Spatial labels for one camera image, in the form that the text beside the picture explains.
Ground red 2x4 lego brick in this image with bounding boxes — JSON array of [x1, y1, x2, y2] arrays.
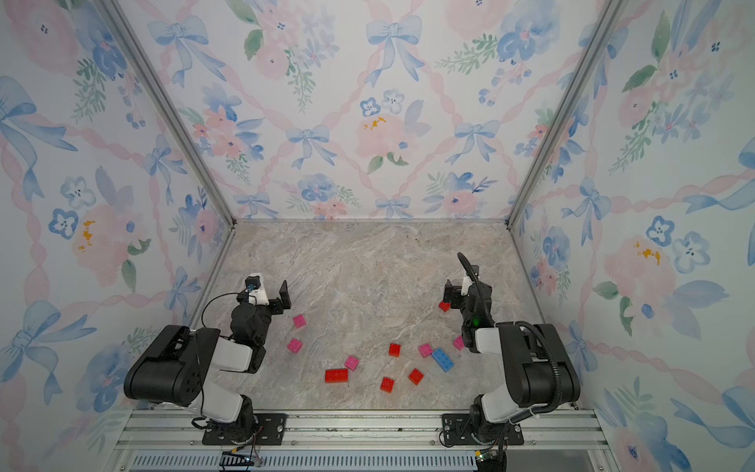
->
[[324, 368, 349, 385]]

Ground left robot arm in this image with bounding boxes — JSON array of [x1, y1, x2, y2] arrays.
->
[[124, 275, 291, 446]]

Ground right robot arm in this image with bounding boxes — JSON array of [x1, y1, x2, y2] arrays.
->
[[440, 277, 581, 446]]

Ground blue 2x4 lego brick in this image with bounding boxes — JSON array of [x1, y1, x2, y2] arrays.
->
[[432, 348, 454, 373]]

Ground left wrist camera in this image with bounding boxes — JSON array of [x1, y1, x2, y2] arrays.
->
[[244, 273, 269, 306]]

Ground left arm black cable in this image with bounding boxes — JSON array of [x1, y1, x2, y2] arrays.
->
[[199, 291, 249, 330]]

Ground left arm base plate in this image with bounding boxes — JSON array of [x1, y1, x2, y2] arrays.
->
[[202, 413, 288, 446]]

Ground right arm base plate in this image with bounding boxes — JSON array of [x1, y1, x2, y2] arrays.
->
[[438, 413, 525, 448]]

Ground left corner aluminium post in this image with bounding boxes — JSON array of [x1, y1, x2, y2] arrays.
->
[[94, 1, 236, 228]]

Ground corner aluminium post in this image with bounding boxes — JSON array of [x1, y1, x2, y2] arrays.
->
[[94, 1, 236, 228], [506, 0, 625, 231]]

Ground aluminium front rail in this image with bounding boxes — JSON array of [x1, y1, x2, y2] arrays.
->
[[104, 408, 619, 471]]

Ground right corner aluminium post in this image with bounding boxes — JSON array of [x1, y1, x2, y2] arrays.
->
[[506, 0, 625, 231]]

